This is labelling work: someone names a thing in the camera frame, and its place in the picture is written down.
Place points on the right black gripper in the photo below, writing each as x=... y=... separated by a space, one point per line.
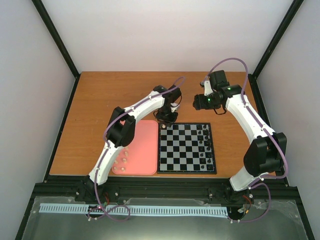
x=200 y=104

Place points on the pink plastic tray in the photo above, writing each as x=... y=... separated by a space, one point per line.
x=142 y=153

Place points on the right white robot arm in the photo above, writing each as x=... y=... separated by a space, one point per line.
x=267 y=148

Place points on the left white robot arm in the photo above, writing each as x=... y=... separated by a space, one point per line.
x=121 y=128

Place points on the black white chess board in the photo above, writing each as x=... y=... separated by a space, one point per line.
x=179 y=151

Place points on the light blue slotted cable duct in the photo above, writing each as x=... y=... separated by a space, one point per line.
x=135 y=210

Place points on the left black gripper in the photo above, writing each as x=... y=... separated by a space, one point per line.
x=167 y=122

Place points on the black aluminium frame rail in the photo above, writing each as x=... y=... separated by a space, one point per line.
x=118 y=189

